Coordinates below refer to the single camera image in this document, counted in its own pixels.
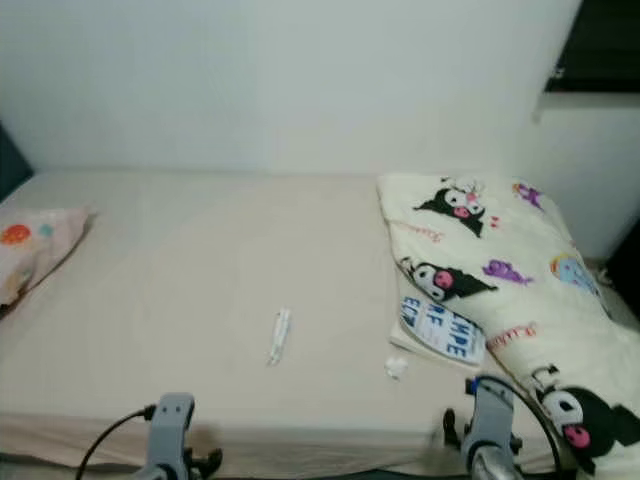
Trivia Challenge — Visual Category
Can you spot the white tissue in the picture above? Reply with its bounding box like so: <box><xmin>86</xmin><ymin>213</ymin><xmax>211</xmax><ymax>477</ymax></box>
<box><xmin>384</xmin><ymin>355</ymin><xmax>410</xmax><ymax>380</ymax></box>

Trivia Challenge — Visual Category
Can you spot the small white tube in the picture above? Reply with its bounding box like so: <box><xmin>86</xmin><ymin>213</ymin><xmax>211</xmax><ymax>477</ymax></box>
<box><xmin>266</xmin><ymin>307</ymin><xmax>294</xmax><ymax>368</ymax></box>

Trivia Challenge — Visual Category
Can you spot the pink pillow with orange patches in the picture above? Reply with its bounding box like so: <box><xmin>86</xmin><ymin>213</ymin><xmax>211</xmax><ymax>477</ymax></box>
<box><xmin>0</xmin><ymin>206</ymin><xmax>96</xmax><ymax>313</ymax></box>

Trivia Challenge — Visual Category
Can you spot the white bag with blue letters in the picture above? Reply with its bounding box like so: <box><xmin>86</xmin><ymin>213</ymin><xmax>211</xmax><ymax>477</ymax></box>
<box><xmin>389</xmin><ymin>289</ymin><xmax>492</xmax><ymax>367</ymax></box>

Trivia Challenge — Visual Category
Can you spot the cream cartoon print blanket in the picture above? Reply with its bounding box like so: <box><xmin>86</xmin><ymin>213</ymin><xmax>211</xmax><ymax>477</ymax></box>
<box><xmin>377</xmin><ymin>171</ymin><xmax>640</xmax><ymax>475</ymax></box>

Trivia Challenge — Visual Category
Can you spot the cream sheeted mattress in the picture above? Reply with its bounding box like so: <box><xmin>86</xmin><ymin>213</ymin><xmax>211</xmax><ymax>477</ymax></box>
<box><xmin>0</xmin><ymin>168</ymin><xmax>606</xmax><ymax>473</ymax></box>

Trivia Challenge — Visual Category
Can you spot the dark window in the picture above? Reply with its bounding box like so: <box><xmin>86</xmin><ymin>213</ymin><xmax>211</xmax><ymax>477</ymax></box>
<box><xmin>544</xmin><ymin>0</ymin><xmax>640</xmax><ymax>94</ymax></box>

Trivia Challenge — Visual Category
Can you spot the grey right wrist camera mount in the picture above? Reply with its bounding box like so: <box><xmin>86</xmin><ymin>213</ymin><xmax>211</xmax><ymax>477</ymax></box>
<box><xmin>464</xmin><ymin>375</ymin><xmax>522</xmax><ymax>466</ymax></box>

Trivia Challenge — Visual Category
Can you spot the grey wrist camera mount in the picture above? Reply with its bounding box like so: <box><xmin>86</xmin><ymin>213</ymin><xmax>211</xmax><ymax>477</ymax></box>
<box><xmin>464</xmin><ymin>375</ymin><xmax>522</xmax><ymax>466</ymax></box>
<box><xmin>149</xmin><ymin>392</ymin><xmax>197</xmax><ymax>480</ymax></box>

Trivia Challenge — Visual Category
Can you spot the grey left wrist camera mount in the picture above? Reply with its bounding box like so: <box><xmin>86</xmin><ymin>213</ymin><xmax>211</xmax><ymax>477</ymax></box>
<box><xmin>149</xmin><ymin>392</ymin><xmax>197</xmax><ymax>480</ymax></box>

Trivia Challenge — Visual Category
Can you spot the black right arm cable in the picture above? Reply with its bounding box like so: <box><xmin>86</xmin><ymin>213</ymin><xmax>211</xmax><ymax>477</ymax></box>
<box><xmin>478</xmin><ymin>374</ymin><xmax>567</xmax><ymax>473</ymax></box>

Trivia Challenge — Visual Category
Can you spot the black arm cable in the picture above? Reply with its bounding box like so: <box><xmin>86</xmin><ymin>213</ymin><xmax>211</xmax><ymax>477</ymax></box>
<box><xmin>478</xmin><ymin>374</ymin><xmax>567</xmax><ymax>473</ymax></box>
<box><xmin>74</xmin><ymin>404</ymin><xmax>159</xmax><ymax>480</ymax></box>

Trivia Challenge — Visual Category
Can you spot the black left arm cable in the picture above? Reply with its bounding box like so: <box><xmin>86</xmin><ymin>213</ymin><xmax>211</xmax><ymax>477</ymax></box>
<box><xmin>74</xmin><ymin>404</ymin><xmax>159</xmax><ymax>480</ymax></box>

